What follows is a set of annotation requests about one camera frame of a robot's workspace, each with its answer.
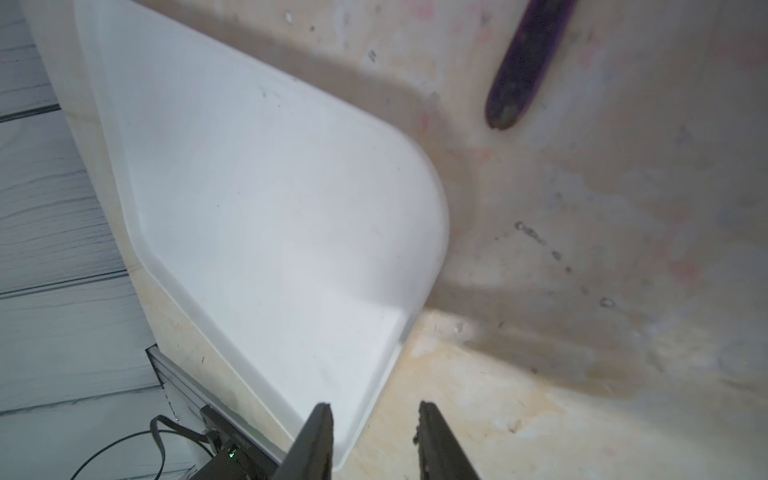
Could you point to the white rectangular tray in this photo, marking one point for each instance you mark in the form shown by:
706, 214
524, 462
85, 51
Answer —
300, 234

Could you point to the dark purple spoon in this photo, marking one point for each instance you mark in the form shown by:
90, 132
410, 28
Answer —
526, 61

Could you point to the aluminium front rail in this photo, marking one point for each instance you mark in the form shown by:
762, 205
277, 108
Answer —
238, 450

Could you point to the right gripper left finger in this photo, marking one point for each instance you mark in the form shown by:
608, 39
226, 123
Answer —
310, 457

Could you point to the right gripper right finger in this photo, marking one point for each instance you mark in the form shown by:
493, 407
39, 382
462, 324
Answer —
440, 454

